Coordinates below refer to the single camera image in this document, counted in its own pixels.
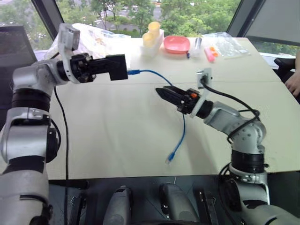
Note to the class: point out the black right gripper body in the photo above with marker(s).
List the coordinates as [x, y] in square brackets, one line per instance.
[189, 103]

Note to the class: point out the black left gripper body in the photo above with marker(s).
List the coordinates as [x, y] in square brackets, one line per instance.
[80, 68]

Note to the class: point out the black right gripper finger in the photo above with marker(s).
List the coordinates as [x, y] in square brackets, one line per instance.
[170, 97]
[175, 90]

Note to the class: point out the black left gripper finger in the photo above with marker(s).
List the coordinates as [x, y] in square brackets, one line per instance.
[103, 62]
[100, 71]

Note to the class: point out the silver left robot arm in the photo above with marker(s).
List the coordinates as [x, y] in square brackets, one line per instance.
[25, 145]

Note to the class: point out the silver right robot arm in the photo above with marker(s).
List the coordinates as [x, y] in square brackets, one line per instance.
[246, 145]

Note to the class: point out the bystander bare hand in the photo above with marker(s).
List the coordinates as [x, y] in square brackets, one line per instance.
[294, 84]

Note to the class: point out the crumpled clear plastic bag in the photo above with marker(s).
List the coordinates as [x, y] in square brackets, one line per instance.
[98, 39]

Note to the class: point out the pink plastic bowl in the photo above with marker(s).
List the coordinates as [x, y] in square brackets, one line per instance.
[177, 44]

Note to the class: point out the white plastic tray container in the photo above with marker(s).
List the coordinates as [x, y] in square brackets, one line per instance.
[153, 48]

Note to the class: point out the clear plastic tumbler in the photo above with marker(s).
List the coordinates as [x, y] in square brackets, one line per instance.
[196, 47]

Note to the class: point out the pink marker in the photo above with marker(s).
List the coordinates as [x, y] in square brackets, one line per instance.
[209, 55]

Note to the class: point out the short yellow plastic cup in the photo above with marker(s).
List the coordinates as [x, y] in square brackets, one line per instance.
[148, 39]

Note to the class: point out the tall yellow plastic cup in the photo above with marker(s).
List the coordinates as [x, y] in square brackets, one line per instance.
[154, 27]

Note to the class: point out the black monitor screen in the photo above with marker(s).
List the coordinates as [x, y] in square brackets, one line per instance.
[14, 51]

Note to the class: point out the flat clear zip bag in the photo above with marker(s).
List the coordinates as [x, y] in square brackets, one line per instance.
[229, 45]

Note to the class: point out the black chair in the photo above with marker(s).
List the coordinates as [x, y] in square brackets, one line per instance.
[283, 66]

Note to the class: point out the dark grey rounded shape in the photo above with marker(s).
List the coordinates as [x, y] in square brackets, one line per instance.
[178, 206]
[117, 206]

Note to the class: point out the grey window blind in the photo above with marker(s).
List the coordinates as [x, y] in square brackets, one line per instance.
[269, 18]

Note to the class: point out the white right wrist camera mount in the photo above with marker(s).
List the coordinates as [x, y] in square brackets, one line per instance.
[203, 77]

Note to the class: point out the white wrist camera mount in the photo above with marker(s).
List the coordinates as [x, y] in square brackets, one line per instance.
[203, 77]
[68, 37]

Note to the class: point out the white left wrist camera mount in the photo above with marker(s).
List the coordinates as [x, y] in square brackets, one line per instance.
[68, 37]

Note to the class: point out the black window frame pillar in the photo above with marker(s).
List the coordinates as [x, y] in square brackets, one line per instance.
[50, 18]

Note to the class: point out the black flat bracket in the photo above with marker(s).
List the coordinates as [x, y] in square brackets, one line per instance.
[207, 206]

